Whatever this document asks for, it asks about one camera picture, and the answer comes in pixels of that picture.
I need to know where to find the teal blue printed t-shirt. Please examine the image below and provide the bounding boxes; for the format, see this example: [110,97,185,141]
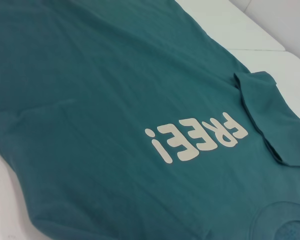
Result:
[0,0,300,240]

